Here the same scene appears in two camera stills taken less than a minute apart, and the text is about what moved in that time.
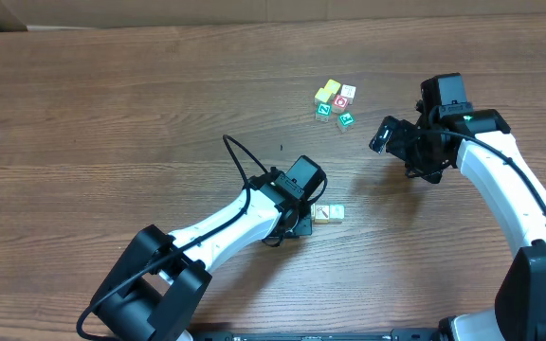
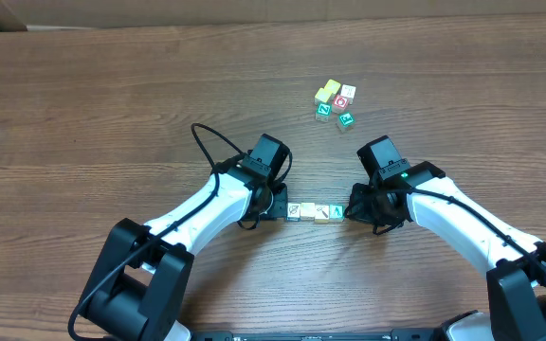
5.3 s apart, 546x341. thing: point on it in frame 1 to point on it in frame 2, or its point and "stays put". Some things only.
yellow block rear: (333, 86) stays put
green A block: (336, 213) stays put
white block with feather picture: (322, 212) stays put
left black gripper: (302, 226) to (279, 205)
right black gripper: (406, 146) to (358, 205)
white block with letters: (349, 91) stays put
